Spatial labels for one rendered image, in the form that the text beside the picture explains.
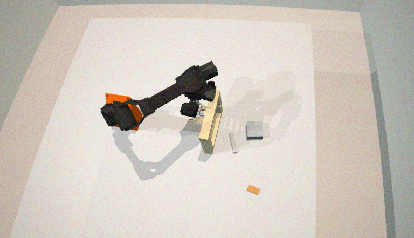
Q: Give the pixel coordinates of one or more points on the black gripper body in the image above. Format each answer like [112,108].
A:
[190,109]

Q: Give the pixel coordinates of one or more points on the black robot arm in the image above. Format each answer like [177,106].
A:
[192,80]

